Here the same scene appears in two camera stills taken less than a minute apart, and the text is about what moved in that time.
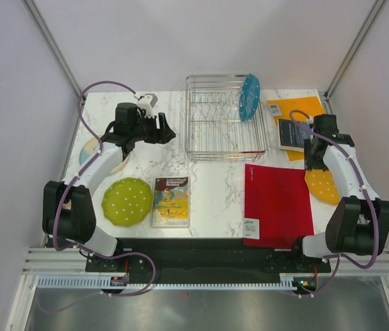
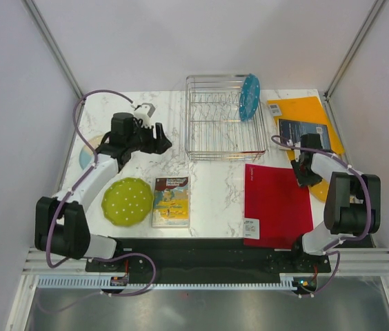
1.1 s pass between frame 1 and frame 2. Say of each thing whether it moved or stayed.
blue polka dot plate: stayed
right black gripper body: moved
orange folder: stayed
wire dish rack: stayed
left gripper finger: moved
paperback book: stayed
